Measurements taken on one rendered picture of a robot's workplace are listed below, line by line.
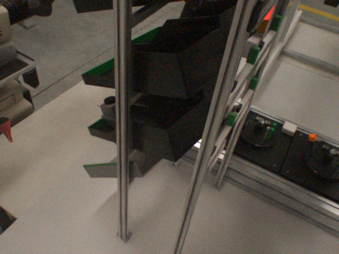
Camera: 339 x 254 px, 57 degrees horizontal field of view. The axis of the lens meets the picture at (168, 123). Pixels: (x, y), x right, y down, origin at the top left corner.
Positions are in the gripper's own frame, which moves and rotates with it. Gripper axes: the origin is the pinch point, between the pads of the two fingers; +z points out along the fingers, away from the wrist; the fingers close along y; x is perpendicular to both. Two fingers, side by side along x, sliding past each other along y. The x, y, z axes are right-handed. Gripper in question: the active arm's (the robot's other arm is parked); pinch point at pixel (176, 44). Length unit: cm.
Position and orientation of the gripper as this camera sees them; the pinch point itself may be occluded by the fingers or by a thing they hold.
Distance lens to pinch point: 134.0
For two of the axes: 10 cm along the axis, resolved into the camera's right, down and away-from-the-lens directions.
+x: -4.3, -7.3, 5.4
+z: -3.4, 6.8, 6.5
